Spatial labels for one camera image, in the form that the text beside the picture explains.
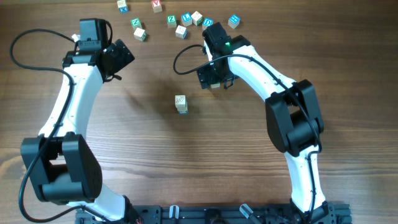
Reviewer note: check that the block with blue top right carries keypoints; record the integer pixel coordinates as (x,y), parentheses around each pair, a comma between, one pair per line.
(234,21)

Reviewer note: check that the block with blue L top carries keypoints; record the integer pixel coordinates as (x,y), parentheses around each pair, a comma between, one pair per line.
(186,19)

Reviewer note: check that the block with green z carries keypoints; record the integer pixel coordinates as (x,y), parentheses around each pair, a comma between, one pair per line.
(171,21)
(136,23)

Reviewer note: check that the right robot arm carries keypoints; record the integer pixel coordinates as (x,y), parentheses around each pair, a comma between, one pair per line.
(293,117)

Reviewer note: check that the block with blue D top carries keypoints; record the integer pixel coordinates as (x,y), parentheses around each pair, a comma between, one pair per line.
(206,23)

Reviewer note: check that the block with red V top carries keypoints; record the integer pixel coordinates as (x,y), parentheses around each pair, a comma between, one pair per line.
(156,5)

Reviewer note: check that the plain block red side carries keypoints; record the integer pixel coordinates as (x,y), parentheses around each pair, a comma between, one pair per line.
(180,101)

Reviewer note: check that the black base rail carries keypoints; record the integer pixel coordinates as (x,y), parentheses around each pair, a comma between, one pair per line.
(268,214)

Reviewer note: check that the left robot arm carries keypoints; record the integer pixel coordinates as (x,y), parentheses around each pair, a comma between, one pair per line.
(60,165)

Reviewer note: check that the block with green Z top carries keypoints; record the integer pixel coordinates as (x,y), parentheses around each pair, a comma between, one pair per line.
(136,23)

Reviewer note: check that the plain block dark green side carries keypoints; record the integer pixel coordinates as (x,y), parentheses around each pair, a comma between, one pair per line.
(197,18)

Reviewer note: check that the block with green E top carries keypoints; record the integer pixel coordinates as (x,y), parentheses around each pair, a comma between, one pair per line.
(215,85)

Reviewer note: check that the block with blue X side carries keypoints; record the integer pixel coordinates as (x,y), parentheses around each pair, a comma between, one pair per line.
(122,6)

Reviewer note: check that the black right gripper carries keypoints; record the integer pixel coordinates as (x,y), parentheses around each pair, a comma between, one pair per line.
(207,78)

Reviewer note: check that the block with green Z middle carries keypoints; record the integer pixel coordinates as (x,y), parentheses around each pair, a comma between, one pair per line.
(171,21)

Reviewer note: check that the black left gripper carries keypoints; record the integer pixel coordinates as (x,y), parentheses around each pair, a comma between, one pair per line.
(122,53)

